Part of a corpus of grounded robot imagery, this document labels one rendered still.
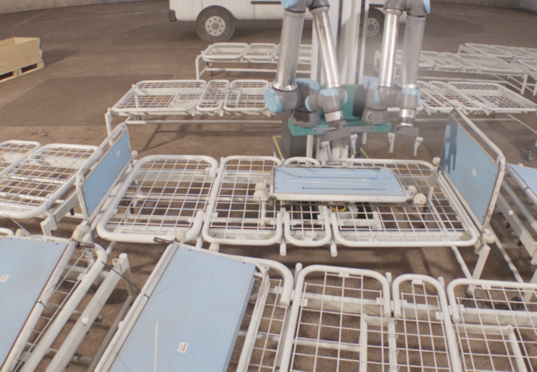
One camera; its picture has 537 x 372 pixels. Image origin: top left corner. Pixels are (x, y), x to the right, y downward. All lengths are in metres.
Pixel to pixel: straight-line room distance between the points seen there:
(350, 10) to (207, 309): 1.97
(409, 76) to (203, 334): 1.89
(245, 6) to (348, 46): 6.44
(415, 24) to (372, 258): 1.44
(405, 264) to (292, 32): 1.55
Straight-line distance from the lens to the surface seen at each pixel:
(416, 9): 2.49
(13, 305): 1.81
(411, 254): 2.80
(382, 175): 2.45
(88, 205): 2.19
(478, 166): 2.30
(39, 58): 8.32
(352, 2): 2.74
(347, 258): 2.67
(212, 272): 1.69
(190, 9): 9.14
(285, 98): 2.42
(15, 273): 1.95
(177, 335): 1.48
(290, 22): 2.28
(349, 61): 2.80
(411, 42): 2.56
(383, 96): 2.39
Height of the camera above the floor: 1.69
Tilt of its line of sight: 29 degrees down
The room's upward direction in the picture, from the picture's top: 1 degrees clockwise
